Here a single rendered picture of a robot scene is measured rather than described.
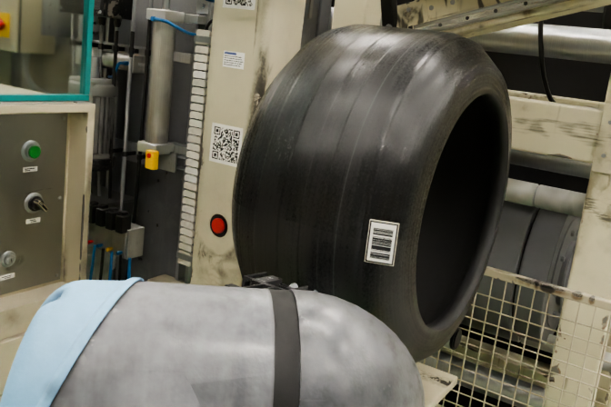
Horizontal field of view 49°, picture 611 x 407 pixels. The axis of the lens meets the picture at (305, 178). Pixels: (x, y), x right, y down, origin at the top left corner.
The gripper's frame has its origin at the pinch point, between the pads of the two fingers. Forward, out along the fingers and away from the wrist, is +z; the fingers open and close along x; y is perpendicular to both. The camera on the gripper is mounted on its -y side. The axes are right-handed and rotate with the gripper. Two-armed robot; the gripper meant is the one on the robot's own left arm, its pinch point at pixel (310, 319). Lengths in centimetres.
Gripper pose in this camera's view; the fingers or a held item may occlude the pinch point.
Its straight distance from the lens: 100.3
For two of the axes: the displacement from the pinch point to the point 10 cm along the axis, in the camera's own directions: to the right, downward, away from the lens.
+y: 1.8, -9.8, -0.9
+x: -8.3, -2.0, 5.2
